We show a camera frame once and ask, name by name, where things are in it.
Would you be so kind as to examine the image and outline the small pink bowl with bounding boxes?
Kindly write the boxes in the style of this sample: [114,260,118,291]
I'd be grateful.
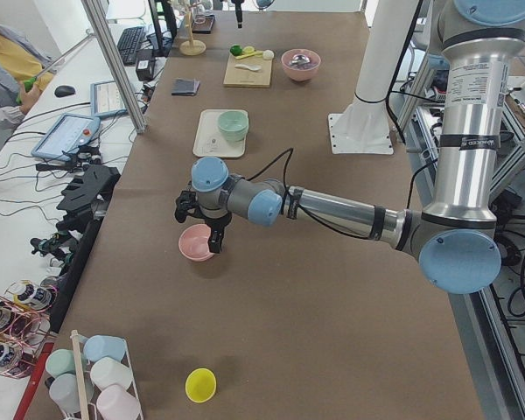
[178,224,214,262]

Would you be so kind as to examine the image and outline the yellow plastic spoon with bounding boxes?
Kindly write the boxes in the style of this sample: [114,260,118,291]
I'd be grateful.
[235,51,264,60]

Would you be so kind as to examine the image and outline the large pink bowl with ice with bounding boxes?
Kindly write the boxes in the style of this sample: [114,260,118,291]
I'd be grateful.
[281,48,321,81]

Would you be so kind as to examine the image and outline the green toy pepper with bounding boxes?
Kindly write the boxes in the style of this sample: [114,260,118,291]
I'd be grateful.
[229,45,242,57]

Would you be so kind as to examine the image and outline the white steamed bun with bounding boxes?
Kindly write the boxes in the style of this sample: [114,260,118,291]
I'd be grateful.
[262,50,274,60]

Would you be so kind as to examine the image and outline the wooden stand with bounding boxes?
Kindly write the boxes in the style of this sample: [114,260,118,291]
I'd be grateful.
[178,1,207,56]

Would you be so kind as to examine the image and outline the bamboo cutting board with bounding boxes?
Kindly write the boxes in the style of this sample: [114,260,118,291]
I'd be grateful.
[223,55,274,88]

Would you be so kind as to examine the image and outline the cream rabbit tray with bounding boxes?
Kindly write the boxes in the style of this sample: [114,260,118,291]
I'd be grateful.
[192,109,246,158]

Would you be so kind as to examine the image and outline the grey folded cloth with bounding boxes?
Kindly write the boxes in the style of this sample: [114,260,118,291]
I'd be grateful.
[171,78,200,96]

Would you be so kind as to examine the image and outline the green stacked bowls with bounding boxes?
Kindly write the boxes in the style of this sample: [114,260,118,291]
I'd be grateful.
[217,110,249,142]

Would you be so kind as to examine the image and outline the black power adapter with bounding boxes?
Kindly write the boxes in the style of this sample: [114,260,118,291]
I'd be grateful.
[135,48,156,81]

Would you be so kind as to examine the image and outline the black keyboard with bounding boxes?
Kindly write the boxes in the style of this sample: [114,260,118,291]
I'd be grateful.
[116,26,145,66]

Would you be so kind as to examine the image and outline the black tool holder rack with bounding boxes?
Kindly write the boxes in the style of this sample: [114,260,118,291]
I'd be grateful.
[50,164,121,334]

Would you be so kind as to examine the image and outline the light blue cup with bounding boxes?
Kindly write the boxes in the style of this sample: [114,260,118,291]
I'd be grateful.
[83,335,126,362]

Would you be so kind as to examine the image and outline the wooden cup rack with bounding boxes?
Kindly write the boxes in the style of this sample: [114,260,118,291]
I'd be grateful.
[48,330,144,419]

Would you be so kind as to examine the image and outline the white cup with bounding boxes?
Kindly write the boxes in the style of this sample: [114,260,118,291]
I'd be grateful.
[90,357,132,390]

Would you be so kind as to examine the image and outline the blue teach pendant tablet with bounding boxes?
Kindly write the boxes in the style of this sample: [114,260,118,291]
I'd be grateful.
[31,113,101,161]

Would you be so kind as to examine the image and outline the pink cup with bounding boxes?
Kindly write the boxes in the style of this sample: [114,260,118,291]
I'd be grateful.
[96,384,141,420]

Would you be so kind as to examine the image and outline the black computer mouse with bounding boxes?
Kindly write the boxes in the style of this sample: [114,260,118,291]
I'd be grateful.
[54,85,75,98]

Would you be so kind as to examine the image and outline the mint green cup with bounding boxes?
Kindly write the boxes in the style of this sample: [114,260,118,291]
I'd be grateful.
[45,349,76,378]

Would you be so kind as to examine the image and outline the grey cup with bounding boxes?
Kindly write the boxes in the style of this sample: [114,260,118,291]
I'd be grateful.
[49,373,81,413]

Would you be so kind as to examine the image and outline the seated person yellow shirt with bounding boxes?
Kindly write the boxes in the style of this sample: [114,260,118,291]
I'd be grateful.
[0,24,55,130]

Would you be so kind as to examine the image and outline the aluminium frame post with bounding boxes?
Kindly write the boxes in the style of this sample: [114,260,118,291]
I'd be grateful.
[80,0,146,134]

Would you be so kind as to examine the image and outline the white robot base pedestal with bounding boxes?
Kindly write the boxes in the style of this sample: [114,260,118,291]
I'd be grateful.
[328,0,421,155]

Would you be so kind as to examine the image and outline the copper wire bottle rack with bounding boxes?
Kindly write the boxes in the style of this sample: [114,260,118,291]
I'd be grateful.
[0,280,58,379]

